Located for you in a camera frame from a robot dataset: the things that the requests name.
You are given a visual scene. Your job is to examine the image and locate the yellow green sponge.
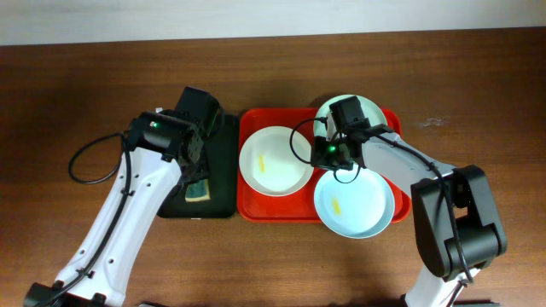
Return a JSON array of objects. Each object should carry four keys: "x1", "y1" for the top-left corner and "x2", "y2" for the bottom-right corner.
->
[{"x1": 184, "y1": 179, "x2": 210, "y2": 202}]

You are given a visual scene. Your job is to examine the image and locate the light blue plate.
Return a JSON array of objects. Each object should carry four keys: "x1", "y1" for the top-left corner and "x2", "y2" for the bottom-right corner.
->
[{"x1": 313, "y1": 169, "x2": 396, "y2": 239}]

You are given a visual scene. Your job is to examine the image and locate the white plate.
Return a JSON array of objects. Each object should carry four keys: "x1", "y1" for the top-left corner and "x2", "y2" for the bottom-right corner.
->
[{"x1": 239, "y1": 126, "x2": 314, "y2": 197}]

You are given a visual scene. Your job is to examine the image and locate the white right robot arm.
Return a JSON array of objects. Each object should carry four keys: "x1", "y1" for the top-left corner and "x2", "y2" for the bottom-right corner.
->
[{"x1": 311, "y1": 124, "x2": 508, "y2": 306}]

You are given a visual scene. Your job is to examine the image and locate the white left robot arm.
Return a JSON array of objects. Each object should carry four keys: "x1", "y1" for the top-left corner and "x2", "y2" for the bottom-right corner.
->
[{"x1": 24, "y1": 110, "x2": 218, "y2": 306}]

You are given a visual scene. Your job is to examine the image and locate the black plastic tray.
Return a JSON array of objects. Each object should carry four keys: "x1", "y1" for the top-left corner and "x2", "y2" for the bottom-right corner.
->
[{"x1": 157, "y1": 114, "x2": 239, "y2": 218}]

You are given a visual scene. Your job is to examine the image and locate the red plastic tray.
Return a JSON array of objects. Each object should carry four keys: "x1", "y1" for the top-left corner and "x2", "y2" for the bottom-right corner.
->
[{"x1": 235, "y1": 107, "x2": 412, "y2": 224}]

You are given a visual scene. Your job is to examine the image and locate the green plate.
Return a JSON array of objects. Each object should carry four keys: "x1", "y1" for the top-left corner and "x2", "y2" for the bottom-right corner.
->
[{"x1": 313, "y1": 94, "x2": 387, "y2": 140}]

